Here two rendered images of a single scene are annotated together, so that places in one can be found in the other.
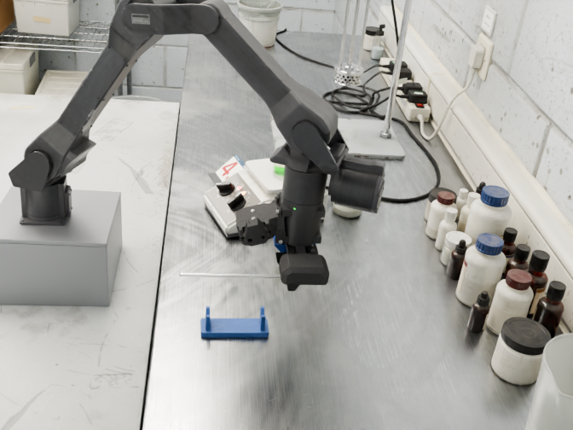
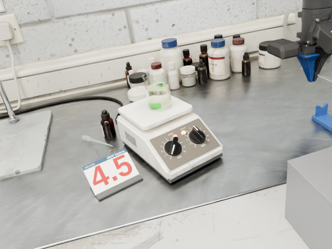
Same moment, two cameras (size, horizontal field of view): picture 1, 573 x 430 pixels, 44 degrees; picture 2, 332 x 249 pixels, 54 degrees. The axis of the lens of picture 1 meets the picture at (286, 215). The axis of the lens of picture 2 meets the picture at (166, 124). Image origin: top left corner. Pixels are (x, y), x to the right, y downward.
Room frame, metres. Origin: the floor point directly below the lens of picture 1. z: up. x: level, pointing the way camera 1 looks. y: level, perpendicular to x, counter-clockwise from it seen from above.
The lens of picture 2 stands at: (1.18, 0.62, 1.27)
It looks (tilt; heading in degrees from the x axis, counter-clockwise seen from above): 28 degrees down; 269
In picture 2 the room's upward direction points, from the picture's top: 9 degrees counter-clockwise
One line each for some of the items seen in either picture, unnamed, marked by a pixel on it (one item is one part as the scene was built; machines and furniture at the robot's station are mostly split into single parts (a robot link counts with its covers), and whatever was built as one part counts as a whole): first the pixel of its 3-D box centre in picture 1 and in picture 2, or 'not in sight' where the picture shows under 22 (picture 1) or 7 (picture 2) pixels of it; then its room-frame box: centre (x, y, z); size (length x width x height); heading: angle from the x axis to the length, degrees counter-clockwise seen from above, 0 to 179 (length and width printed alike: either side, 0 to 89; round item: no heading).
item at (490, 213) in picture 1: (488, 223); (171, 60); (1.11, -0.36, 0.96); 0.07 x 0.07 x 0.13
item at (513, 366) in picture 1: (520, 351); (269, 54); (0.80, -0.35, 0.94); 0.07 x 0.07 x 0.07
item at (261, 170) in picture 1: (285, 173); (154, 109); (1.18, 0.01, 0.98); 0.12 x 0.12 x 0.01; 28
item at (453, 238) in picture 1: (455, 250); (188, 76); (1.07, -0.30, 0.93); 0.05 x 0.05 x 0.05
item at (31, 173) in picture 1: (46, 160); not in sight; (0.92, 0.36, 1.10); 0.09 x 0.07 x 0.06; 167
